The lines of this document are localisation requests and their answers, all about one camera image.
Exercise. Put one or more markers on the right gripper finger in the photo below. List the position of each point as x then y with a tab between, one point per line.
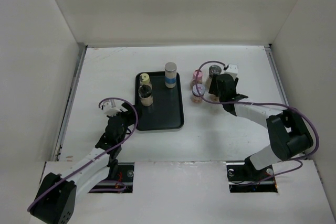
213	89
236	83

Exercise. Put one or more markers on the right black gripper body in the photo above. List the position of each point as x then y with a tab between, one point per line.
221	97

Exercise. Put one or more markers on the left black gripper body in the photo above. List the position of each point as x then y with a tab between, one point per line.
123	135

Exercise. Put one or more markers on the grey grinder top bottle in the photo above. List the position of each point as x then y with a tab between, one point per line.
213	70

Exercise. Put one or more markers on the red label jar white lid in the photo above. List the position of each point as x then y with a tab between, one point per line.
198	92

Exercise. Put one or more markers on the pink cap spice bottle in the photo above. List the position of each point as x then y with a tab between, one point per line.
197	78

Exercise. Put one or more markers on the black grinder top bottle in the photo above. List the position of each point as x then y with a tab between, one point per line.
145	95

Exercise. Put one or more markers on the yellow cap spice bottle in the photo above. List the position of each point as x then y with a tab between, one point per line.
144	79

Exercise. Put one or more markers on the blue label silver cap bottle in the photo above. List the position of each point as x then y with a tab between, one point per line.
170	74

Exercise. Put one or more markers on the black cap small pepper bottle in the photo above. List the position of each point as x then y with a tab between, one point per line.
214	98

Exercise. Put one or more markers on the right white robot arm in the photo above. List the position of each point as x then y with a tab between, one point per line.
287	132

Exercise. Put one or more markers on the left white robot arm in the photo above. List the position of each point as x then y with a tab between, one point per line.
56	198

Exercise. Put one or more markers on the black rectangular tray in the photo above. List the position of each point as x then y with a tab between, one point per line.
166	112

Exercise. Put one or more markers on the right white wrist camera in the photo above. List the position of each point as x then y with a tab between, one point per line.
232	70

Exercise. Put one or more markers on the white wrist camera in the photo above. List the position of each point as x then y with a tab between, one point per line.
109	108
232	70

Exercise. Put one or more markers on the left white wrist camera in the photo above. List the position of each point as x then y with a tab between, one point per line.
109	108

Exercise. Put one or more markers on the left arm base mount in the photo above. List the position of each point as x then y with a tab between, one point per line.
119	180

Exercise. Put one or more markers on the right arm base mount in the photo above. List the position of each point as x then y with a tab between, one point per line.
245	179

